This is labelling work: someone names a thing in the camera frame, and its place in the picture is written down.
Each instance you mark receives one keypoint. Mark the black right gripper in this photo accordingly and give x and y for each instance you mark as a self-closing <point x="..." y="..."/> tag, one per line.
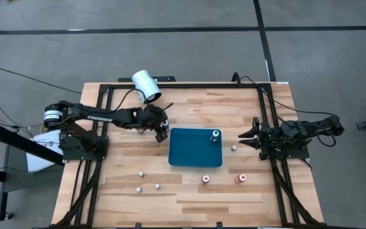
<point x="267" y="138"/>

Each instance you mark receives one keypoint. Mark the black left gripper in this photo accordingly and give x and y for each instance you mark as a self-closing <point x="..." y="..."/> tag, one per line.
<point x="154" y="116"/>

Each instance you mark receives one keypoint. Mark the black cap food coloring bottle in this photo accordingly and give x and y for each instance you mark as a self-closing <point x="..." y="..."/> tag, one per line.
<point x="166" y="125"/>

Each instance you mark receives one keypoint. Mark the green cap food coloring bottle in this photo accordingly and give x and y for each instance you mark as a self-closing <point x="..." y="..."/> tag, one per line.
<point x="215" y="133"/>

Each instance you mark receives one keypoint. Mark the orange cap food coloring bottle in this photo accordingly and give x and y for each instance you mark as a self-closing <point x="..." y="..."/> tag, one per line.
<point x="241" y="178"/>

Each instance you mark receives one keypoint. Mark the pink cap food coloring bottle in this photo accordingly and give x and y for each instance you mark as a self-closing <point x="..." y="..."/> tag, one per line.
<point x="205" y="179"/>

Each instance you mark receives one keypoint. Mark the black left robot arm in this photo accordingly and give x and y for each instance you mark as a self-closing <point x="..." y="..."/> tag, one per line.
<point x="100" y="118"/>

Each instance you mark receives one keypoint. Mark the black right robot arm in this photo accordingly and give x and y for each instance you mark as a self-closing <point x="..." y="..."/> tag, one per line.
<point x="313" y="127"/>

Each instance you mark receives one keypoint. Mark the blue plastic tray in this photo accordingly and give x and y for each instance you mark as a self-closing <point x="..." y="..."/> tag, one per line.
<point x="192" y="152"/>

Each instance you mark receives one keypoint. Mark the white cylindrical lamp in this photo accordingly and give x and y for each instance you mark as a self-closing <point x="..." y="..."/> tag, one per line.
<point x="145" y="84"/>

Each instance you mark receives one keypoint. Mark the flat black bar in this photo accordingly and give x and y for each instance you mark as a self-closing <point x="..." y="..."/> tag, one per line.
<point x="167" y="78"/>

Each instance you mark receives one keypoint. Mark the white paper box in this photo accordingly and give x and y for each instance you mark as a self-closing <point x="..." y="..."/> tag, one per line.
<point x="40" y="159"/>

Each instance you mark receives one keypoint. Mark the black metal stand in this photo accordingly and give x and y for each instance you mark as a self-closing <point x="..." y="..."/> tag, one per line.
<point x="17" y="141"/>

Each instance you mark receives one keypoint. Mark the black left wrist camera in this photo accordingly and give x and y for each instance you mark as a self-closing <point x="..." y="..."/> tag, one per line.
<point x="161" y="136"/>

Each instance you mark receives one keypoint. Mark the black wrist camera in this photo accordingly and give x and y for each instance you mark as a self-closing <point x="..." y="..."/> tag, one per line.
<point x="161" y="136"/>
<point x="256" y="122"/>

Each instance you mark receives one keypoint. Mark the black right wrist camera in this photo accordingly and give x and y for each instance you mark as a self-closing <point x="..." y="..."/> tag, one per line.
<point x="256" y="122"/>

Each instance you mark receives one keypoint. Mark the black metal table frame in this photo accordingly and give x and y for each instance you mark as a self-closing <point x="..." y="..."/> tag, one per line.
<point x="186" y="86"/>

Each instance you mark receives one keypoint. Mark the small black bracket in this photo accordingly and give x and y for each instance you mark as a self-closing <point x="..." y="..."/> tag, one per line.
<point x="138" y="226"/>
<point x="219" y="226"/>

